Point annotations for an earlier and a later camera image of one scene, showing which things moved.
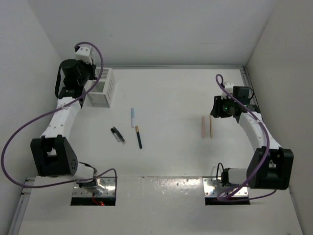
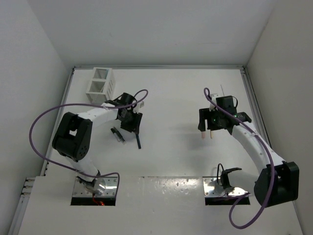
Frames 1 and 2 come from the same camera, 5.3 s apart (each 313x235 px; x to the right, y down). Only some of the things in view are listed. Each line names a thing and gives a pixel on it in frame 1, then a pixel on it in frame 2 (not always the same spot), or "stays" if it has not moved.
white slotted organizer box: (103, 95) stays
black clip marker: (118, 136) stays
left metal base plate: (105, 187) stays
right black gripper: (216, 111) to (205, 114)
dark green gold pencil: (138, 136) stays
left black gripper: (91, 67) to (134, 125)
